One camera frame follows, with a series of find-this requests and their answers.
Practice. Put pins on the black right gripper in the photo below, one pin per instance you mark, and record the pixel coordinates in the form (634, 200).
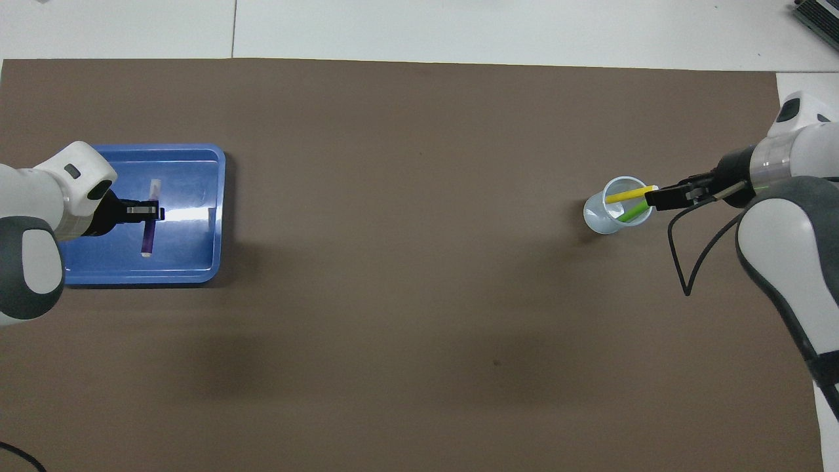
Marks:
(735, 174)

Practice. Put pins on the clear plastic cup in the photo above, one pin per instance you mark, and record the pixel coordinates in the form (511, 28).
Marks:
(600, 219)

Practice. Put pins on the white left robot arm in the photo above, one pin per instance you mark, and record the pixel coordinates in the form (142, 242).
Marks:
(33, 196)

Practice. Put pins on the purple pen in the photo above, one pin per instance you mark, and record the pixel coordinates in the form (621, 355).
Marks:
(148, 239)

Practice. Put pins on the grey ribbed device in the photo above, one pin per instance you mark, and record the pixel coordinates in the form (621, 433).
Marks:
(822, 16)

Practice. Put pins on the green pen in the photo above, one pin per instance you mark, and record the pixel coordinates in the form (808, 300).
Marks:
(634, 212)

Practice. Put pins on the yellow pen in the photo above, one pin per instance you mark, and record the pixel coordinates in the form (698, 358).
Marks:
(626, 195)

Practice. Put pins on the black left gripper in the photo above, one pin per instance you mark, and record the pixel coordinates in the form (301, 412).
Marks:
(111, 216)

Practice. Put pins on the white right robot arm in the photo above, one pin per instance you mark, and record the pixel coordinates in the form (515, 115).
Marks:
(786, 249)

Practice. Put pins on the brown table mat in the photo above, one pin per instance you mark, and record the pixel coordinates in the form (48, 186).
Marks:
(419, 262)

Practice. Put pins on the blue plastic tray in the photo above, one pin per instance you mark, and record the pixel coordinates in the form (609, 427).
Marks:
(190, 249)

